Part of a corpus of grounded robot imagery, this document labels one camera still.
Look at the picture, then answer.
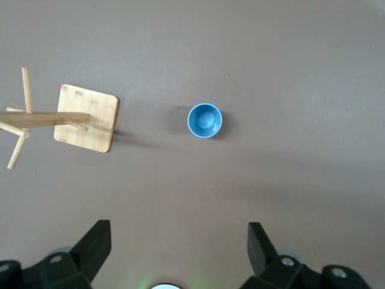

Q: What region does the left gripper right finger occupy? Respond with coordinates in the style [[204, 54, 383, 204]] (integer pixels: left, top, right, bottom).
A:
[[240, 222, 319, 289]]

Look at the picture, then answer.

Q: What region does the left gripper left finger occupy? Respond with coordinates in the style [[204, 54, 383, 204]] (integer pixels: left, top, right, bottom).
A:
[[38, 220, 112, 289]]

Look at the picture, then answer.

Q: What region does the light blue plastic cup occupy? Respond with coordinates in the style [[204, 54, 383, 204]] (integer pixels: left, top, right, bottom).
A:
[[186, 102, 224, 139]]

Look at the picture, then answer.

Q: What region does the wooden cup rack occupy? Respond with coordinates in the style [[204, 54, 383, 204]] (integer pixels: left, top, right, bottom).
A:
[[0, 66, 120, 170]]

